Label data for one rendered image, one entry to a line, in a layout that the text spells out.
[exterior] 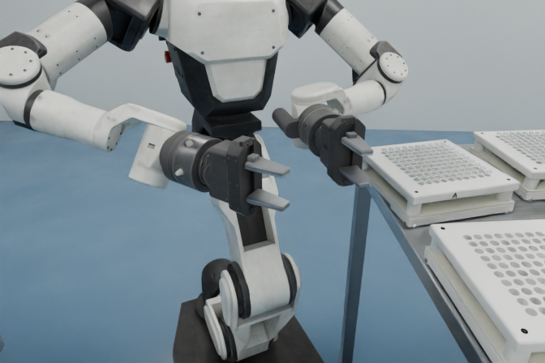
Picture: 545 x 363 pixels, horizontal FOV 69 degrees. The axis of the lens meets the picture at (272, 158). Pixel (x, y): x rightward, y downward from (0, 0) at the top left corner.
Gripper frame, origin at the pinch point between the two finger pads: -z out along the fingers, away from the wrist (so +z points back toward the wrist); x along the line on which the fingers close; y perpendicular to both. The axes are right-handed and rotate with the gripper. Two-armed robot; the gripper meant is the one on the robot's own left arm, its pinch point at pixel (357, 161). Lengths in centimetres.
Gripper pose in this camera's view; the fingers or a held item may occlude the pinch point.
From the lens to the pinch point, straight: 65.7
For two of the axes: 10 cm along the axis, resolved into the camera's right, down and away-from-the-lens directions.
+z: -2.7, -4.1, 8.7
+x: 0.1, 9.1, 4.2
